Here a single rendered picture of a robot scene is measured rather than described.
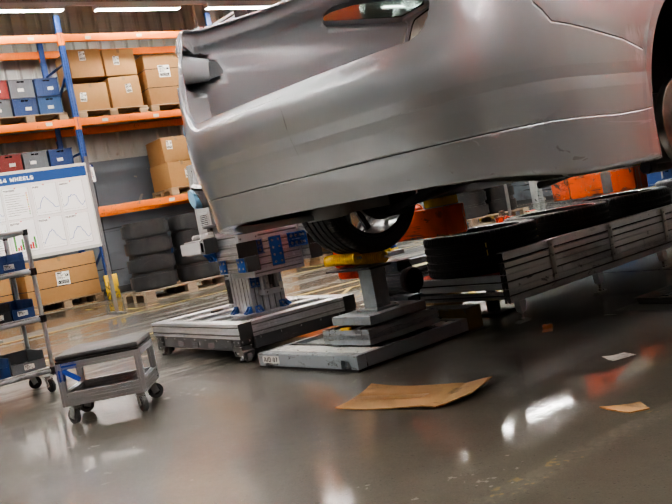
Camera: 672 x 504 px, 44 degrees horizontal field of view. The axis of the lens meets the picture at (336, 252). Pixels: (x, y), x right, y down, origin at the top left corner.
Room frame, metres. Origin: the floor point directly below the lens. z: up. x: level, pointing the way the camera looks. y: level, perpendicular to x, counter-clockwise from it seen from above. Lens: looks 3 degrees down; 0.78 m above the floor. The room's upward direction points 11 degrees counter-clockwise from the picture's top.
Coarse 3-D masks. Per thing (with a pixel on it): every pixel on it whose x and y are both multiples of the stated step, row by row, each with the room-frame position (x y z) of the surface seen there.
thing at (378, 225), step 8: (344, 216) 4.06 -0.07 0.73; (360, 216) 4.38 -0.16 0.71; (392, 216) 4.34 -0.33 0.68; (400, 216) 4.30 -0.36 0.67; (368, 224) 4.41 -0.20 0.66; (376, 224) 4.40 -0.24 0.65; (384, 224) 4.33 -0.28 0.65; (392, 224) 4.27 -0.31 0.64; (360, 232) 4.12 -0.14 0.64; (368, 232) 4.34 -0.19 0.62; (376, 232) 4.26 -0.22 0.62; (384, 232) 4.22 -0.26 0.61
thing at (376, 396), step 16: (448, 384) 3.24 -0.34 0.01; (464, 384) 3.19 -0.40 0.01; (480, 384) 3.06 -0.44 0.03; (352, 400) 3.28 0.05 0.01; (368, 400) 3.23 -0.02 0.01; (384, 400) 3.19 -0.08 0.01; (400, 400) 3.14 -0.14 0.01; (416, 400) 3.09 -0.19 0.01; (432, 400) 3.04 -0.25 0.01; (448, 400) 2.98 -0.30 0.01
